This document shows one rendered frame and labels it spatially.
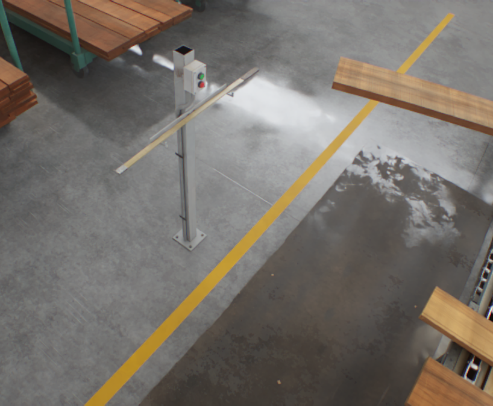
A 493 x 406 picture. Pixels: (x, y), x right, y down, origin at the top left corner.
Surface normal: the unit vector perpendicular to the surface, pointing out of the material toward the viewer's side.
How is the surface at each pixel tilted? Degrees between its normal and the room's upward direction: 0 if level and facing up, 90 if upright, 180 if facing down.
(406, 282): 0
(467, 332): 0
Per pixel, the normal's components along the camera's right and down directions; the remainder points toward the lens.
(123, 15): 0.07, -0.62
